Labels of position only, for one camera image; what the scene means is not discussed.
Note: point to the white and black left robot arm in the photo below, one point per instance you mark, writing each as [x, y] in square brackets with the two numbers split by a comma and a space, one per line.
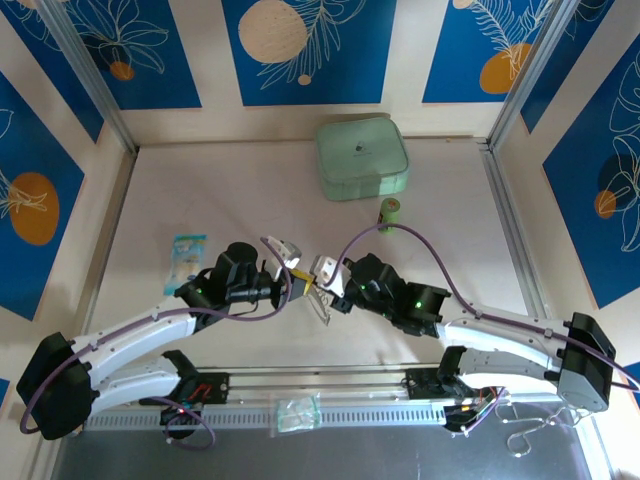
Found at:
[140, 330]

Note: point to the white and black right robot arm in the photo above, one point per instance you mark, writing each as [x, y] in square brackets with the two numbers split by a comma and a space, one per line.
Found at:
[505, 332]

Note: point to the blue snack packet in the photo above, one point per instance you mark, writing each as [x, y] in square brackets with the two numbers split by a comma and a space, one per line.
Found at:
[187, 250]

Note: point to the green cylindrical bottle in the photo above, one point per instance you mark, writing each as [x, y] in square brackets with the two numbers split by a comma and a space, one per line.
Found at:
[389, 212]

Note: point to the clear plastic bag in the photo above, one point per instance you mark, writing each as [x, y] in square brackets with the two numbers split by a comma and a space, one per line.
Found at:
[295, 415]

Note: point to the mint green zip pouch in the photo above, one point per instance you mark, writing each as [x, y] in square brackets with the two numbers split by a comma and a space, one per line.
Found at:
[360, 150]

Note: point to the black controller board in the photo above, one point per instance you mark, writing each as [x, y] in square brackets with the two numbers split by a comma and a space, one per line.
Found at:
[180, 417]
[457, 417]

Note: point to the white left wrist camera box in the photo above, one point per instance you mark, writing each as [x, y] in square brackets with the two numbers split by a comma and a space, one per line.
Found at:
[287, 250]

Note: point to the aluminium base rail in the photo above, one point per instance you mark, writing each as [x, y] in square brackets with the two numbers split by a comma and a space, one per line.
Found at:
[325, 376]

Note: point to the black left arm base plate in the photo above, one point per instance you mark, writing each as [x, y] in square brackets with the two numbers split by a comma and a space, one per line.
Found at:
[217, 387]

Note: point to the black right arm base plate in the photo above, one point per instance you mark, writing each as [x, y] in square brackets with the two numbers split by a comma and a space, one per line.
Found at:
[420, 385]

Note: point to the aluminium side rail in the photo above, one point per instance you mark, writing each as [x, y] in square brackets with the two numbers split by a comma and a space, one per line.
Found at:
[117, 215]
[501, 195]

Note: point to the aluminium corner post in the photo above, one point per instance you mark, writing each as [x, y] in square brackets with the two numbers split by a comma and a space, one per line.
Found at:
[90, 75]
[528, 75]

